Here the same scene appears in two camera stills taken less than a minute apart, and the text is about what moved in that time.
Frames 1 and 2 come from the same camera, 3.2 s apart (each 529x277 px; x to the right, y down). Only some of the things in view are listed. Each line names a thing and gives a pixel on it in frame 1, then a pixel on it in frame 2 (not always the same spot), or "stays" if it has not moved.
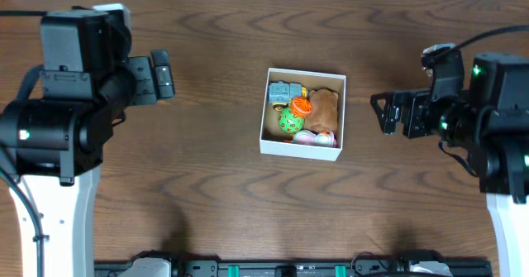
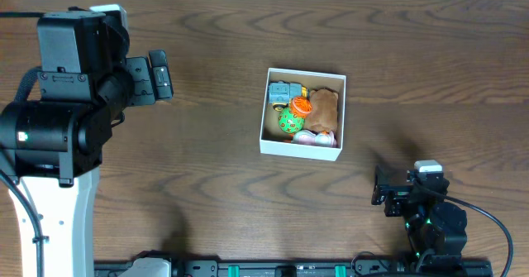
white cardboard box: [273, 139] stays
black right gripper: [420, 102] -> [400, 193]
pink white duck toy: [309, 138] stays
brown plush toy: [324, 115] stays
